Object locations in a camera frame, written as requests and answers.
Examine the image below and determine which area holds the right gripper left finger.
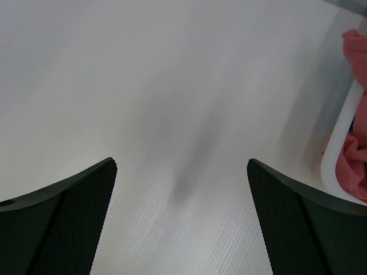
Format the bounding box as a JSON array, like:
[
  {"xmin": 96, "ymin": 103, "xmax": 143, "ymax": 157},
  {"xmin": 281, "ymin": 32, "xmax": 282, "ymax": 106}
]
[{"xmin": 1, "ymin": 158, "xmax": 117, "ymax": 275}]

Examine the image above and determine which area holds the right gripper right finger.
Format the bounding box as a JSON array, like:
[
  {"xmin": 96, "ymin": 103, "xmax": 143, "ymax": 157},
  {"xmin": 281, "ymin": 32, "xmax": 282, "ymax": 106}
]
[{"xmin": 247, "ymin": 159, "xmax": 366, "ymax": 274}]

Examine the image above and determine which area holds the salmon pink t shirt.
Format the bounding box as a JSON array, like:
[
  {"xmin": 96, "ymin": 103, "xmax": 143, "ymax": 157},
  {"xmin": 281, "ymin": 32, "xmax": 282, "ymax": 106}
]
[{"xmin": 335, "ymin": 29, "xmax": 366, "ymax": 202}]

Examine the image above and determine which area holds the white plastic laundry basket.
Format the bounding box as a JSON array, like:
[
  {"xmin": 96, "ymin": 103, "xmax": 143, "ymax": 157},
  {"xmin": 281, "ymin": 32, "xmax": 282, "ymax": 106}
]
[{"xmin": 320, "ymin": 80, "xmax": 366, "ymax": 206}]

